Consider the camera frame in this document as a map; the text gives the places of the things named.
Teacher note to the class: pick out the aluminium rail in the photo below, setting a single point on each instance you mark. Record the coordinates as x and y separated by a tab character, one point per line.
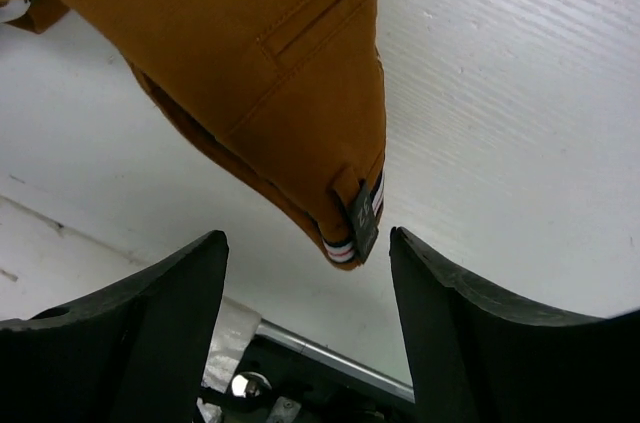
332	359

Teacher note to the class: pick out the brown trousers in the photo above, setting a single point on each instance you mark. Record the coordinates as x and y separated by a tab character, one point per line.
286	95

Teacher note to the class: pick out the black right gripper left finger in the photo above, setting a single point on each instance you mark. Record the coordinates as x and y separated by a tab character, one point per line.
134	351

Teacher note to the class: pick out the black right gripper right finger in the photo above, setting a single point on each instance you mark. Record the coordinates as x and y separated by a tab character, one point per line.
478	352

